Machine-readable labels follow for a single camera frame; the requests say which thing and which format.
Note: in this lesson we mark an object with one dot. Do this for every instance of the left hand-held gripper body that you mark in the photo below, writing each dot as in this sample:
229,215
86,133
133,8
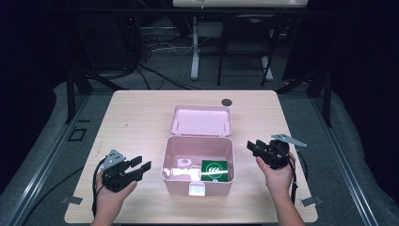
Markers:
116,179

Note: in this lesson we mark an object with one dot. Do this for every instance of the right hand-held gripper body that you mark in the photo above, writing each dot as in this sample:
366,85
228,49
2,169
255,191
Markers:
276,153

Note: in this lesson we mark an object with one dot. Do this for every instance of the pink storage box with lid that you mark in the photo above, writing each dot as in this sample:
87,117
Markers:
198,150

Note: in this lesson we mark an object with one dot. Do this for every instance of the person's left hand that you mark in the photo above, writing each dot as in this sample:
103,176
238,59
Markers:
109,201

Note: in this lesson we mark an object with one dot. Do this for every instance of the person's right hand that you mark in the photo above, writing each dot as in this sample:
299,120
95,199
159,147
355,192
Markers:
277,180

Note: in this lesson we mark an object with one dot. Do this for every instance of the black round table grommet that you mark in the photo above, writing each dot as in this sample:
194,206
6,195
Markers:
226,102

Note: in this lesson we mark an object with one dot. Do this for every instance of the black metal stand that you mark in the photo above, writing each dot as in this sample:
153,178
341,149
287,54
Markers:
71,94
327,94

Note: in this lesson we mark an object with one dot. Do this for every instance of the white desk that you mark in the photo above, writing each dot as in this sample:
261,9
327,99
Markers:
195,62

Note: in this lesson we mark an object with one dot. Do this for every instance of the black chair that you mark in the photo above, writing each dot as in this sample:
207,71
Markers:
244,22

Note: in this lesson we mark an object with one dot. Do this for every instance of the grey metal table bracket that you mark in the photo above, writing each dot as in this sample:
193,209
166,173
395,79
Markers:
311,201
72,200

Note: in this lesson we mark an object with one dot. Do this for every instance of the aluminium floor rail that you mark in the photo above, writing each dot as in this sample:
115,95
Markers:
348,175
40,175

